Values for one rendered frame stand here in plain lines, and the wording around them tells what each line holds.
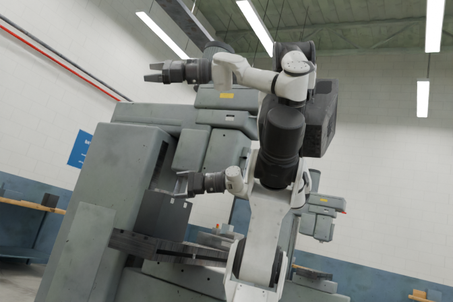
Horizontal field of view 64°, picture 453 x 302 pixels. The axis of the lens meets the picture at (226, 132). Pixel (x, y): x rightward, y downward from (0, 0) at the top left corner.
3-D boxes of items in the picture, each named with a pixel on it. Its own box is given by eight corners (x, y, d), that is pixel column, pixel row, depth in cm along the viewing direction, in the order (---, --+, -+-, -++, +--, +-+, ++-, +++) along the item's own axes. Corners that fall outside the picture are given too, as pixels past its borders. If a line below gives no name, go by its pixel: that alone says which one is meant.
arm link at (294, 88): (242, 96, 120) (296, 111, 111) (242, 67, 115) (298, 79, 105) (258, 85, 127) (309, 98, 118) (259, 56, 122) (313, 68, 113)
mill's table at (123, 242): (264, 272, 240) (267, 259, 242) (151, 261, 137) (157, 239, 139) (233, 263, 251) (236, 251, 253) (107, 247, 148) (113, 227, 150)
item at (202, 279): (252, 298, 191) (257, 275, 194) (223, 301, 162) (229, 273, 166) (176, 274, 215) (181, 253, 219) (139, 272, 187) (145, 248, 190)
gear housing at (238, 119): (260, 141, 216) (263, 126, 219) (245, 127, 196) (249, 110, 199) (212, 137, 233) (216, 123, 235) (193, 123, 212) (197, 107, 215)
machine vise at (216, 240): (259, 259, 208) (263, 239, 211) (250, 257, 195) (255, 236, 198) (206, 245, 224) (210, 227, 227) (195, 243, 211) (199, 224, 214)
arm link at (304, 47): (312, 73, 133) (304, 61, 144) (315, 50, 128) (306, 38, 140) (280, 75, 132) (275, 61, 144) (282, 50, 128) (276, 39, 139)
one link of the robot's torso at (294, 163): (298, 166, 111) (303, 143, 120) (255, 158, 113) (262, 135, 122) (292, 195, 119) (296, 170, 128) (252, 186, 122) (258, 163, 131)
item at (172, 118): (224, 149, 225) (231, 118, 230) (207, 136, 206) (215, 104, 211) (128, 138, 263) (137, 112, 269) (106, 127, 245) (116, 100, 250)
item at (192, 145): (216, 184, 219) (226, 143, 227) (196, 173, 199) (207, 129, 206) (190, 179, 229) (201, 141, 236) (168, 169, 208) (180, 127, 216)
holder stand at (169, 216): (183, 243, 169) (194, 200, 174) (152, 236, 151) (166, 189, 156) (163, 237, 175) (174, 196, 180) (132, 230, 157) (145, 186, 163)
